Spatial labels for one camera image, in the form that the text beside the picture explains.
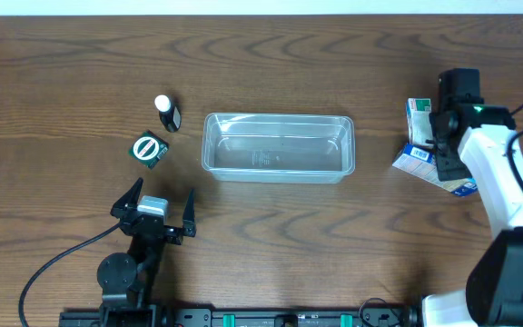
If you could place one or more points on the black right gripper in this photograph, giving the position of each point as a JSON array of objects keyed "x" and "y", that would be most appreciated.
[{"x": 445, "y": 164}]

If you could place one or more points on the dark bottle white cap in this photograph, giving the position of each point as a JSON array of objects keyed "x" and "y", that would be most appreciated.
[{"x": 169, "y": 112}]

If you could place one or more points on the white green medicine box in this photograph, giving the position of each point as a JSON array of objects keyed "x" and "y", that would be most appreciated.
[{"x": 417, "y": 112}]

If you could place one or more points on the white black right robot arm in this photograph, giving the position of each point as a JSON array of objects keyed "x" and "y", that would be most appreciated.
[{"x": 473, "y": 139}]

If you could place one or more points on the green Zam-Buk box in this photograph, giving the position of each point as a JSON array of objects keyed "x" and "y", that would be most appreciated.
[{"x": 148, "y": 149}]

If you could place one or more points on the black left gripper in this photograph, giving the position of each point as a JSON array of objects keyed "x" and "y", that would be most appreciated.
[{"x": 123, "y": 207}]

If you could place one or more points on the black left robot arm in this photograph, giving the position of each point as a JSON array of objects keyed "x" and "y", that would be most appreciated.
[{"x": 127, "y": 278}]

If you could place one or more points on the blue white medicine box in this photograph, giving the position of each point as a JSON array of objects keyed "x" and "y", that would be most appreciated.
[{"x": 421, "y": 163}]

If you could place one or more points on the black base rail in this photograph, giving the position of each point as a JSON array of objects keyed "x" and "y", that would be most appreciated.
[{"x": 376, "y": 315}]

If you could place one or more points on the clear plastic container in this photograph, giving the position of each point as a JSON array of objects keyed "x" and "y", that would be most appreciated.
[{"x": 278, "y": 148}]

